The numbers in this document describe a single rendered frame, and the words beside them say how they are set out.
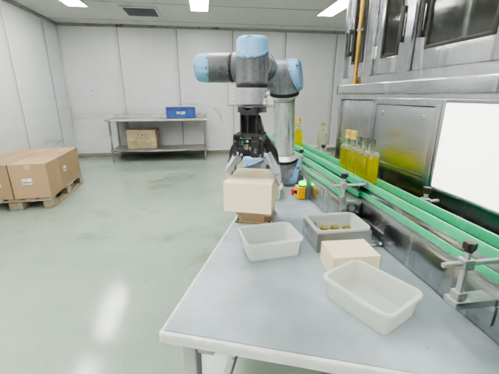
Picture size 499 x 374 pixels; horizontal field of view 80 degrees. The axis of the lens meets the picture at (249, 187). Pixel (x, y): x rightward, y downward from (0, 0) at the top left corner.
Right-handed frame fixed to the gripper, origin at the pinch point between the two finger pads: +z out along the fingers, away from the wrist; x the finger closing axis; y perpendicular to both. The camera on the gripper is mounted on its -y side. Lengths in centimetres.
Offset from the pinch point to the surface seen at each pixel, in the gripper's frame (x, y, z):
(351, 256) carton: 29.7, -16.1, 27.9
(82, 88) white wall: -474, -506, -32
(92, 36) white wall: -441, -519, -134
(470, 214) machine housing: 70, -34, 17
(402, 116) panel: 53, -71, -13
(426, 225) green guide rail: 53, -23, 18
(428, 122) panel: 59, -55, -12
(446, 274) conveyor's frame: 55, -10, 27
